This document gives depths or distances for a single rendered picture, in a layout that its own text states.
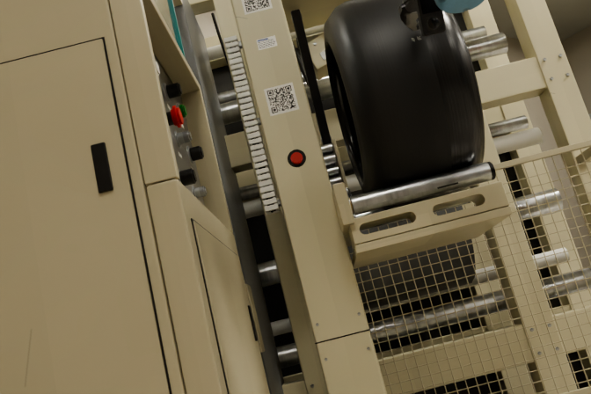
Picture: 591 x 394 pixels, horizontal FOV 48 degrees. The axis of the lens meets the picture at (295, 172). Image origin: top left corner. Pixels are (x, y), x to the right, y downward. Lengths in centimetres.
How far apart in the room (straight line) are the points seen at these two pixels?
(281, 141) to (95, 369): 85
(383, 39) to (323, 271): 56
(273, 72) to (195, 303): 89
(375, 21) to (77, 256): 89
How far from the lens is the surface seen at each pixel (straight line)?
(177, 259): 95
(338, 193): 149
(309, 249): 158
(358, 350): 157
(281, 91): 168
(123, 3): 110
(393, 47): 152
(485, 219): 153
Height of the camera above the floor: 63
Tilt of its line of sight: 14 degrees up
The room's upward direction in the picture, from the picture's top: 14 degrees counter-clockwise
